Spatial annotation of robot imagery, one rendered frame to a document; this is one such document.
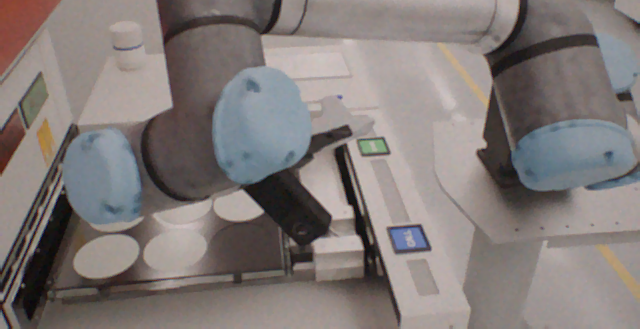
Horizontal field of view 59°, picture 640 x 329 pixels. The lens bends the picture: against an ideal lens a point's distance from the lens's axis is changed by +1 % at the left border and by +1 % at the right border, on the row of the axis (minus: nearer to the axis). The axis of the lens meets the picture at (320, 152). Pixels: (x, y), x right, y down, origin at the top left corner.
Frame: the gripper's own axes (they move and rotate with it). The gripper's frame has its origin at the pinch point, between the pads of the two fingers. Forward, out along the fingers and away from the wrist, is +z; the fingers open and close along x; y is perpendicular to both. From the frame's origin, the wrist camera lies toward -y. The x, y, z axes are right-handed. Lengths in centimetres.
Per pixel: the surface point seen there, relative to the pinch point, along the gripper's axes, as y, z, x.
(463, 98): 36, 263, 54
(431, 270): -19.4, 12.2, 1.6
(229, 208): 5.0, 13.9, 32.0
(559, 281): -56, 155, 29
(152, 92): 39, 26, 48
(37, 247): 11, -12, 47
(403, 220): -11.4, 19.7, 5.4
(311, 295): -15.1, 14.6, 24.8
